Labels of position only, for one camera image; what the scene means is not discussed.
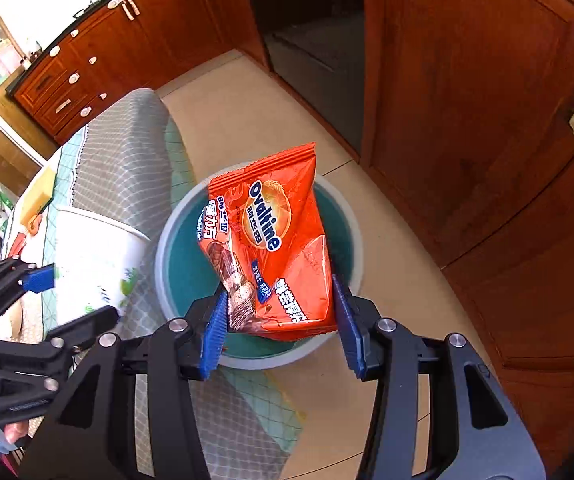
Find person's left hand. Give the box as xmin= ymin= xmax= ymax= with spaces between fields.
xmin=1 ymin=416 xmax=32 ymax=450

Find orange snack packet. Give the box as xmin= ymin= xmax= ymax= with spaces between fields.
xmin=197 ymin=142 xmax=340 ymax=343

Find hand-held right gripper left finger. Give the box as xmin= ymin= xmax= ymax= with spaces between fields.
xmin=19 ymin=290 xmax=230 ymax=480

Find black built-in oven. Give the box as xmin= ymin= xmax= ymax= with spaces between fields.
xmin=237 ymin=0 xmax=368 ymax=161

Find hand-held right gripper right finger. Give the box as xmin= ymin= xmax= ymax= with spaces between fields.
xmin=332 ymin=275 xmax=548 ymax=480

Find black gas hob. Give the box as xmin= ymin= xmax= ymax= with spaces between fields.
xmin=72 ymin=0 xmax=124 ymax=18

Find patterned tablecloth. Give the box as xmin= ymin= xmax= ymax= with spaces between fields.
xmin=0 ymin=88 xmax=308 ymax=480

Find white paper cup green print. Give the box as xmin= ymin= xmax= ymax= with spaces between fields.
xmin=42 ymin=207 xmax=152 ymax=321

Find wooden cabinet with drawers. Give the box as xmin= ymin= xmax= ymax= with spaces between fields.
xmin=7 ymin=0 xmax=268 ymax=146

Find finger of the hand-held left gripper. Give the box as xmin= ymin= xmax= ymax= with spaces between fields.
xmin=0 ymin=255 xmax=56 ymax=321
xmin=0 ymin=305 xmax=120 ymax=361

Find black countertop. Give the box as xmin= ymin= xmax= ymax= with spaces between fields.
xmin=6 ymin=0 xmax=202 ymax=98

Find teal trash bin grey rim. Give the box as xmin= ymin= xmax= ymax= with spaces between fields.
xmin=156 ymin=160 xmax=365 ymax=371

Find wooden cabinet beside oven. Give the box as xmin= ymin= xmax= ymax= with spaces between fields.
xmin=359 ymin=0 xmax=574 ymax=480

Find yellow sponge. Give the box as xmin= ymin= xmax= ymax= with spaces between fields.
xmin=19 ymin=166 xmax=58 ymax=228

